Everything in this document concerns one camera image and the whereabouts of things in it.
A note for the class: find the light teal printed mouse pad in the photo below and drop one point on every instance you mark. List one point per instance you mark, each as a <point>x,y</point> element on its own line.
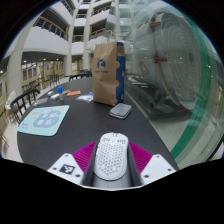
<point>44,120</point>

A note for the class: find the flat white box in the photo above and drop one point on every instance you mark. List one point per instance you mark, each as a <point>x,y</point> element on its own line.
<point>54,97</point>

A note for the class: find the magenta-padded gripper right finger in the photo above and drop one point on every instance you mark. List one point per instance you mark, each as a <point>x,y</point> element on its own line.
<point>156,166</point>

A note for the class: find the group of dark chairs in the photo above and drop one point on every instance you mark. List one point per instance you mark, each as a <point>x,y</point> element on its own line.
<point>50,80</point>

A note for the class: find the white perforated computer mouse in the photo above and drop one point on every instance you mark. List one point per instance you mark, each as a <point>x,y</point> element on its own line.
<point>111,156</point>

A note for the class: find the small white box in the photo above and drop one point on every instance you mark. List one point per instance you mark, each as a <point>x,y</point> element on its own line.
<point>50,93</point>

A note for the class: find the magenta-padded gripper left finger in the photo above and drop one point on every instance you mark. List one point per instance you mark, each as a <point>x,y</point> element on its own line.
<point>68,166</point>

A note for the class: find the brown paper bag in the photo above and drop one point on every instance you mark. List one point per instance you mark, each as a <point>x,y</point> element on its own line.
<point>105,75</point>

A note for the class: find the white and blue plastic packet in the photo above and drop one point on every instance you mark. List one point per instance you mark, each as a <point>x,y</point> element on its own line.
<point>85,97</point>

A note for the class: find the clear plastic packet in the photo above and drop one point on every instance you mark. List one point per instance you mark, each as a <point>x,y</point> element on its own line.
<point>40,101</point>

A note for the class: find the orange packet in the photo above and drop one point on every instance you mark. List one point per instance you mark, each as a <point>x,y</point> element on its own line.
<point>73,93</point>

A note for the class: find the black wooden chair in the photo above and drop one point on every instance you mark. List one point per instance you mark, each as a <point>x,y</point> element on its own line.
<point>79,76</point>
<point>20,101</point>

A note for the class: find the small blue-capped bottle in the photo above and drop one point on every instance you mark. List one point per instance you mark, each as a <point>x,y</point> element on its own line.
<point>60,92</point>

